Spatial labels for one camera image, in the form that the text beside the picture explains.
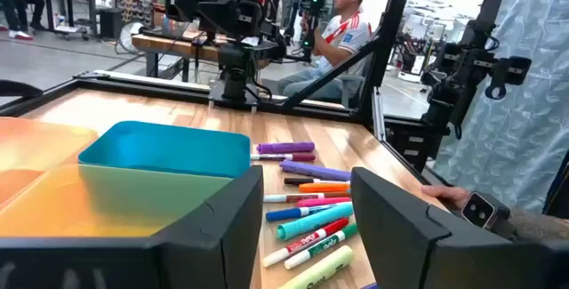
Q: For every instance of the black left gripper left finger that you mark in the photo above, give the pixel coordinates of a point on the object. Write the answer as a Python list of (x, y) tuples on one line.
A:
[(200, 244)]

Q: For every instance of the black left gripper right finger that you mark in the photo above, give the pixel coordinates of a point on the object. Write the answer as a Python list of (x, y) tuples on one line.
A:
[(400, 244)]

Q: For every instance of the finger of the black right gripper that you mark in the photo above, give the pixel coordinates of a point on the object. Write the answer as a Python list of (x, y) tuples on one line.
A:
[(251, 18), (182, 4)]

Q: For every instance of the small dark purple marker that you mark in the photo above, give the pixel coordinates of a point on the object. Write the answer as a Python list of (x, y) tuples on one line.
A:
[(370, 286)]

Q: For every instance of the green dry-erase marker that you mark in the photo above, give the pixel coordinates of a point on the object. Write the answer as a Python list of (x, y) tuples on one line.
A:
[(320, 246)]

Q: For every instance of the light green highlighter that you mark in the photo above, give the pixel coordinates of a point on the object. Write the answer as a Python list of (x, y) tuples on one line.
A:
[(318, 271)]

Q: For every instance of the thin white marker blue cap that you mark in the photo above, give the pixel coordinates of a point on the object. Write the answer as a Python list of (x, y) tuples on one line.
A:
[(282, 214)]

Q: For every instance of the pink highlighter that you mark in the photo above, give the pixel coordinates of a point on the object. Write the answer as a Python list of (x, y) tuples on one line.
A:
[(322, 202)]

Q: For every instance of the teal fat highlighter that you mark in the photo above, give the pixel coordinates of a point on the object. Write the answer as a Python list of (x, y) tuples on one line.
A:
[(311, 222)]

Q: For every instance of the red dry-erase marker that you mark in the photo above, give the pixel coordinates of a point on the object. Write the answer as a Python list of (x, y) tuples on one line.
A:
[(306, 241)]

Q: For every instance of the orange highlighter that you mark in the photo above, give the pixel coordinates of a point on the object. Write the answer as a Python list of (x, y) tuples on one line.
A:
[(323, 187)]

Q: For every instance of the thin white marker red cap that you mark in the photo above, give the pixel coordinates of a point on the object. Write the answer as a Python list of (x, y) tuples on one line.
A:
[(284, 198)]

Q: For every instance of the lavender fat highlighter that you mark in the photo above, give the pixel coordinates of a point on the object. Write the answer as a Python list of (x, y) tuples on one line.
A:
[(315, 172)]

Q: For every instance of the thin black marker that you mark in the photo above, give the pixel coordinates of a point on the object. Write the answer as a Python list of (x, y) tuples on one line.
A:
[(295, 181)]

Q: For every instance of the purple fat highlighter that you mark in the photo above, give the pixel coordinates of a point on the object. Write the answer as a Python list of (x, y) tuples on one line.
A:
[(284, 147)]

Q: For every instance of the thin white marker maroon cap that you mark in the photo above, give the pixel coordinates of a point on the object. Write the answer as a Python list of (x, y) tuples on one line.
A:
[(302, 157)]

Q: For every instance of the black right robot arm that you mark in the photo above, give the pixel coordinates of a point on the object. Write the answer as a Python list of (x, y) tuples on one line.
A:
[(235, 66)]

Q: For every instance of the person's forearm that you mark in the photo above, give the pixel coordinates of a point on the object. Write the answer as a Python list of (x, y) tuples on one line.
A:
[(542, 227)]

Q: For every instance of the wooden workbench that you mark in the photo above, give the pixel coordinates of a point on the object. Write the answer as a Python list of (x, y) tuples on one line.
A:
[(178, 46)]

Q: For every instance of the white round floor fan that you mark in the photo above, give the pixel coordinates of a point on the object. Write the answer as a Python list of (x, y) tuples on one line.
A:
[(129, 35)]

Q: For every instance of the black handheld robot device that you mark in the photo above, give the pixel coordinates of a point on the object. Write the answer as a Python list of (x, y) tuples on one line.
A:
[(312, 9)]

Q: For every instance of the person's hand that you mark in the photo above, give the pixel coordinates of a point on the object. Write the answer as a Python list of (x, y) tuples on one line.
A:
[(446, 193)]

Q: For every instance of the black cabinet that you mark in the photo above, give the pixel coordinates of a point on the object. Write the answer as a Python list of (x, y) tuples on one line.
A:
[(111, 24)]

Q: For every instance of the square-faced wristwatch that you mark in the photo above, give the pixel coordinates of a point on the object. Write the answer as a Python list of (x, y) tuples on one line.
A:
[(479, 211)]

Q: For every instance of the teal plastic bin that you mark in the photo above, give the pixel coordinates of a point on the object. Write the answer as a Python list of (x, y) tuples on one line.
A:
[(169, 146)]

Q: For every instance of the grey chair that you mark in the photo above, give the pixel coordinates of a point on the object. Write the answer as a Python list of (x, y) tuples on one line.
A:
[(353, 89)]

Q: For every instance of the yellow translucent plastic bin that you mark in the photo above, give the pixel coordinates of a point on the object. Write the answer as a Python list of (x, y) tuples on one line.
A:
[(44, 209)]

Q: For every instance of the pale blue patterned curtain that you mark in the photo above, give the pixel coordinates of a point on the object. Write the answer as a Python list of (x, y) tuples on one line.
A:
[(524, 124)]

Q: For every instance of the orange plastic bin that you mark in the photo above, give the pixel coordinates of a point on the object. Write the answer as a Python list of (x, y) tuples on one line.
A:
[(35, 142)]

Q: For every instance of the silver metal bracket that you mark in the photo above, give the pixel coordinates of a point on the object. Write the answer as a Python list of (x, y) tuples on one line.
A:
[(378, 111)]

